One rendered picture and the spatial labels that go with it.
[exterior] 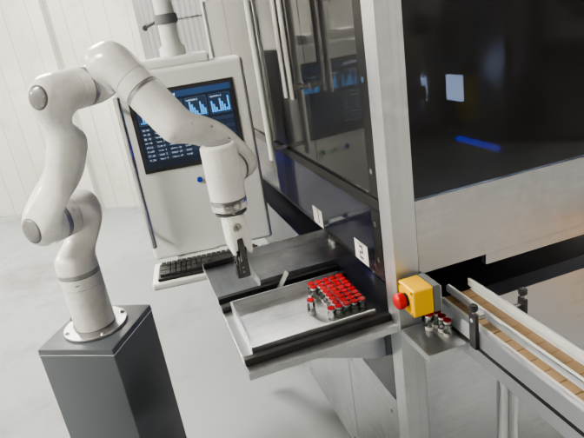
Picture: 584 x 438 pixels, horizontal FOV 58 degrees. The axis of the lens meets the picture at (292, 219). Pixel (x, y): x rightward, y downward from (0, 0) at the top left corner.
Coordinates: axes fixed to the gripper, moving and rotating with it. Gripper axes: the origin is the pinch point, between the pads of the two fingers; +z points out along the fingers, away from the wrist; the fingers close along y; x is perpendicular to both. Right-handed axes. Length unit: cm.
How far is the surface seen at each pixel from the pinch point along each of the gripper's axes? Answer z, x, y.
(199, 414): 110, 19, 92
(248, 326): 22.1, -0.1, 9.3
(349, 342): 22.8, -21.3, -11.2
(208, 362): 110, 8, 130
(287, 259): 22, -23, 44
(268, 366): 22.3, 0.2, -10.4
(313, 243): 22, -35, 51
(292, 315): 22.1, -12.5, 7.8
